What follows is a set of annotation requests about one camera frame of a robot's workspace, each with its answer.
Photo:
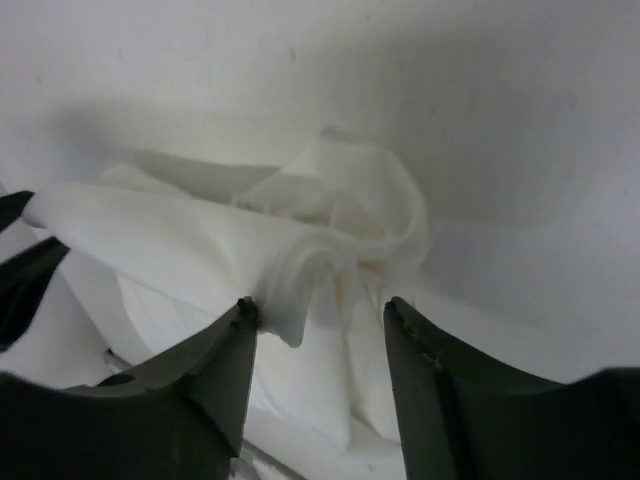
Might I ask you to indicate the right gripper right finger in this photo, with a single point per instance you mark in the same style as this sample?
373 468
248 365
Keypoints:
463 414

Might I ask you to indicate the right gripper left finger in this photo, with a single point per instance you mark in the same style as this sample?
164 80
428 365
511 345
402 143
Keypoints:
179 415

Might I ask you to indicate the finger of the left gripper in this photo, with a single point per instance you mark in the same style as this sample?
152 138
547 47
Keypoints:
12 206
25 278

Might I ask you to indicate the white printed t shirt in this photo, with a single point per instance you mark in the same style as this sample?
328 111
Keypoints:
315 225

